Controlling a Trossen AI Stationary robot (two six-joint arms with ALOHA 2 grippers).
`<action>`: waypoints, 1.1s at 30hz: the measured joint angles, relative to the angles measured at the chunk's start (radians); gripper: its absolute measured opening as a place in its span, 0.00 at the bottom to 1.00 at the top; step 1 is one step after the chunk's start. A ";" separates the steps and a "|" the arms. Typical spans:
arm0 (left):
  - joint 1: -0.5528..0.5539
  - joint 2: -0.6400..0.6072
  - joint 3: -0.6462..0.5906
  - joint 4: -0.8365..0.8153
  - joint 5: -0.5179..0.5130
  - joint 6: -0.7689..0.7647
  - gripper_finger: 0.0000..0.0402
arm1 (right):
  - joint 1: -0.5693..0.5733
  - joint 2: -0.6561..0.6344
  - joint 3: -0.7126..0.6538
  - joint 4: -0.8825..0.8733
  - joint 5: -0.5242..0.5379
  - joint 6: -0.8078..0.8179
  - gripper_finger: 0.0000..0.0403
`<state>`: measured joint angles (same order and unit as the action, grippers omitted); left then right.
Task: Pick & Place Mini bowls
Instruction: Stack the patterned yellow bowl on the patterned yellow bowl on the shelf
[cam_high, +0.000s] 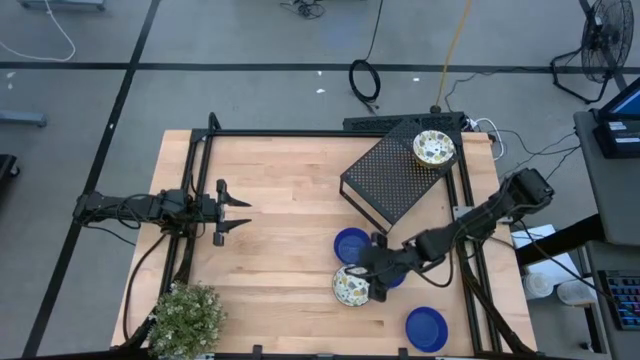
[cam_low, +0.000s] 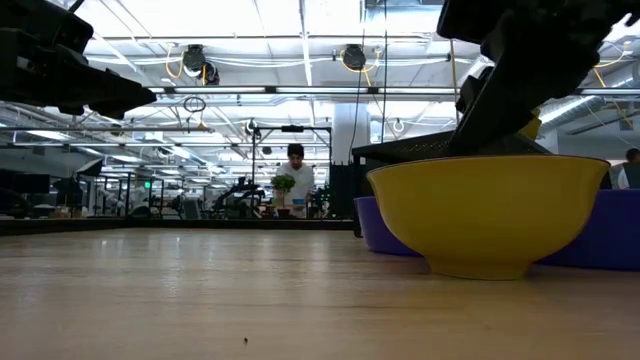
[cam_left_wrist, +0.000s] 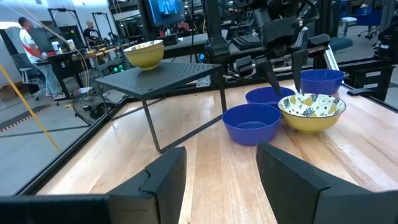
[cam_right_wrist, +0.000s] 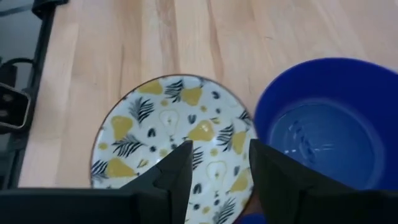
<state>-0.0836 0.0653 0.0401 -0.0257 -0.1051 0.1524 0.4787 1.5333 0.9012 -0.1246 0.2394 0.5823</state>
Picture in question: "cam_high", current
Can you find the blue mini bowl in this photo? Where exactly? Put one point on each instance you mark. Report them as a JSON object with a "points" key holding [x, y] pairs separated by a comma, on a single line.
{"points": [[350, 245], [426, 330], [398, 283]]}

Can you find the black backlit keyboard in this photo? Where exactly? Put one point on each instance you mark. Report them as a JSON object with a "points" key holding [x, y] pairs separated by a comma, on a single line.
{"points": [[625, 300]]}

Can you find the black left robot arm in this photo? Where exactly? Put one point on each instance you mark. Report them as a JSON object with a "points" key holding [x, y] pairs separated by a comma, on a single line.
{"points": [[125, 205]]}

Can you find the yellow patterned mini bowl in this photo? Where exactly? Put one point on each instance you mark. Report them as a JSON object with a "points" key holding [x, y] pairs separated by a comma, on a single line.
{"points": [[434, 148], [347, 290]]}

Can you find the potted white-flowered plant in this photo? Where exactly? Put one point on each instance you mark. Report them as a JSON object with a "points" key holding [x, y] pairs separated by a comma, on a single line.
{"points": [[187, 320]]}

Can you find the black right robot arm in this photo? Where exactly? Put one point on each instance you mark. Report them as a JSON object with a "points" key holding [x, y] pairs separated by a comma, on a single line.
{"points": [[480, 220]]}

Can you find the grey trolley base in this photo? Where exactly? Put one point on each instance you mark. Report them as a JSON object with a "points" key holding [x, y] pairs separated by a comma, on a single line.
{"points": [[60, 4]]}

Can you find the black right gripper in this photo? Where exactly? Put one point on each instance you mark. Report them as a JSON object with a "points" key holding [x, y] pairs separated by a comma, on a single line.
{"points": [[395, 260]]}

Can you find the black floor fan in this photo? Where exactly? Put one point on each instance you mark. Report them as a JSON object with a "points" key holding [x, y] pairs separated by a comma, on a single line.
{"points": [[607, 37]]}

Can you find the laptop with blue screen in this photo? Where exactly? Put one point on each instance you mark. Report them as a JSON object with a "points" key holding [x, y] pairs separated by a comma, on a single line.
{"points": [[627, 105]]}

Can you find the black perforated box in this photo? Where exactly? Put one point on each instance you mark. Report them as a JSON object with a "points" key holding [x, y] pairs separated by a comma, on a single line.
{"points": [[380, 122]]}

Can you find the black perforated metal shelf riser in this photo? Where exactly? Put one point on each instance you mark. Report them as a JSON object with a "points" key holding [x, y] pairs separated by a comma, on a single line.
{"points": [[395, 180]]}

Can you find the black aluminium table frame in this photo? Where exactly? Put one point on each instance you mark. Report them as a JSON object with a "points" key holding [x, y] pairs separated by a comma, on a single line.
{"points": [[325, 133]]}

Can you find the grey floor bar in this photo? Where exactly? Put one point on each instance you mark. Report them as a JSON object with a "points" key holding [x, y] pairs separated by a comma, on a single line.
{"points": [[22, 119]]}

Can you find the grey side desk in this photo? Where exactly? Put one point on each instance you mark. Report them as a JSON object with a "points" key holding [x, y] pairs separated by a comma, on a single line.
{"points": [[615, 200]]}

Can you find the black chair base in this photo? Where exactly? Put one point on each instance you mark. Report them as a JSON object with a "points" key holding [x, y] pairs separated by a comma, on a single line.
{"points": [[6, 165]]}

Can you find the white paper sheet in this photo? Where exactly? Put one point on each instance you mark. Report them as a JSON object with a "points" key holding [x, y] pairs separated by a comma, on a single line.
{"points": [[550, 260]]}

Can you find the clear plastic cup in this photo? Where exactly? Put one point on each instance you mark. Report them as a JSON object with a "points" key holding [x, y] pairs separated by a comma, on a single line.
{"points": [[575, 292], [537, 285]]}

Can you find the black labelled device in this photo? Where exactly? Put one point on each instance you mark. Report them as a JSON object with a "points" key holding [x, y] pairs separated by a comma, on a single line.
{"points": [[620, 145]]}

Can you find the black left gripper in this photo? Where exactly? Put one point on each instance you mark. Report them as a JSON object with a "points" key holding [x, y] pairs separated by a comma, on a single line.
{"points": [[220, 212]]}

